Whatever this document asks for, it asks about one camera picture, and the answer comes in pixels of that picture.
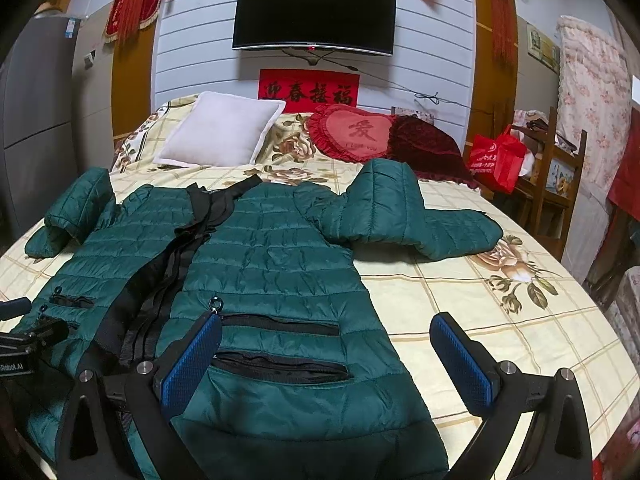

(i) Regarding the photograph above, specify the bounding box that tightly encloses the red heart-shaped cushion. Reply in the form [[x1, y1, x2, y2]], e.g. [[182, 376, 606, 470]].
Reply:
[[306, 104, 393, 164]]

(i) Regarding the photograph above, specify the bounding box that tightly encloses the red shopping bag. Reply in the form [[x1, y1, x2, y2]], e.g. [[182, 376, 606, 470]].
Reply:
[[468, 125, 527, 194]]

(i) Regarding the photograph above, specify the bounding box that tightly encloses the floral pink quilt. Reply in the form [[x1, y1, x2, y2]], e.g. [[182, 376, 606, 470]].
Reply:
[[556, 15, 631, 194]]

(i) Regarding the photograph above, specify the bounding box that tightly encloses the black wall television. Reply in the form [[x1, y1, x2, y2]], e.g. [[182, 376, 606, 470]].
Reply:
[[232, 0, 397, 55]]

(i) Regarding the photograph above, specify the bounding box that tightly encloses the red Chinese knot decoration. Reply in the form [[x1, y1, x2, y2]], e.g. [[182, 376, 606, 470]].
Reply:
[[490, 0, 516, 66]]

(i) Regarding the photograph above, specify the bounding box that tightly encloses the dark red velvet cushion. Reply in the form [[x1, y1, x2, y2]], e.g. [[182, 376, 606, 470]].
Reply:
[[386, 116, 478, 188]]

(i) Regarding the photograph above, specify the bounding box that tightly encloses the white square pillow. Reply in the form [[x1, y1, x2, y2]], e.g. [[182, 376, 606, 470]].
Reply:
[[154, 91, 286, 168]]

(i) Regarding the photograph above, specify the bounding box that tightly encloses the dark green puffer jacket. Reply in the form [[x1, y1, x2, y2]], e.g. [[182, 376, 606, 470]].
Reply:
[[10, 159, 502, 479]]

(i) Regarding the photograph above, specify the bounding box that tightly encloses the grey refrigerator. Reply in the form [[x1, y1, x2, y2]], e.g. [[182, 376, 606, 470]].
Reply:
[[1, 13, 79, 238]]

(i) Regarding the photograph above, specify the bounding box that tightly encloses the wooden chair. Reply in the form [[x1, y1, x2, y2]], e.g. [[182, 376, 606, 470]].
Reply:
[[514, 107, 587, 260]]

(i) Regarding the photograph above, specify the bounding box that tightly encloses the red calligraphy banner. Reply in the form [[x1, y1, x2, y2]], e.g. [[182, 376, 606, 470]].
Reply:
[[258, 68, 360, 113]]

